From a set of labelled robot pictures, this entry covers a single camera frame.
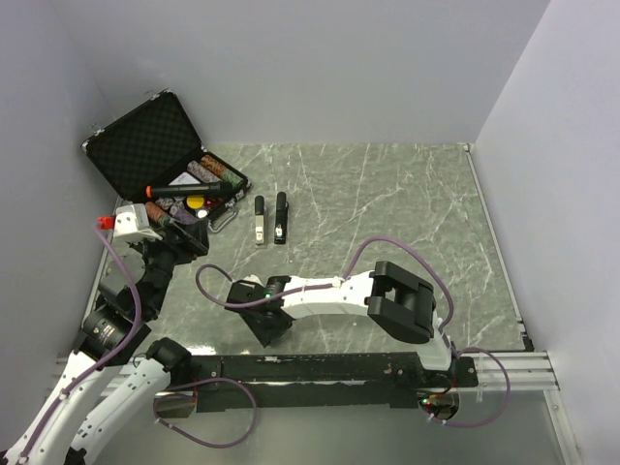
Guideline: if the grey and black stapler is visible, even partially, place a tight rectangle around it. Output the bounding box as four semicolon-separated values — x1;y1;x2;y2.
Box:
254;195;265;246

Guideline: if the yellow poker chip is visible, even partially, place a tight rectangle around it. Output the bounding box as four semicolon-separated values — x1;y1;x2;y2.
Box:
186;196;205;210

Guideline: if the black poker chip case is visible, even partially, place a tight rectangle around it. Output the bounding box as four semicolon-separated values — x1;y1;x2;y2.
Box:
81;89;251;233

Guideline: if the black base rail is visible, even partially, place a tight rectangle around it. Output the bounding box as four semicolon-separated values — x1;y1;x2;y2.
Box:
171;353;479;413

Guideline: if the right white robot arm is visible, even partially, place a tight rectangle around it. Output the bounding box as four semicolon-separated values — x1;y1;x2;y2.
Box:
225;262;457;386

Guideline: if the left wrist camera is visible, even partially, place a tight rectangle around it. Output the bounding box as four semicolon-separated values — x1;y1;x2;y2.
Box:
96;203;163;243

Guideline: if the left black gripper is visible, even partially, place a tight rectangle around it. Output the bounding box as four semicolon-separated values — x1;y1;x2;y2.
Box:
129;215;209;314

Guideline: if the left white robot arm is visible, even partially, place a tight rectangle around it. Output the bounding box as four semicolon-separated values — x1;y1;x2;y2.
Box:
1;214;208;464

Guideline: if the black orange marker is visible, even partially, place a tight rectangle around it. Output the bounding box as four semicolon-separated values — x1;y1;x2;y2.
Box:
145;181;233;199

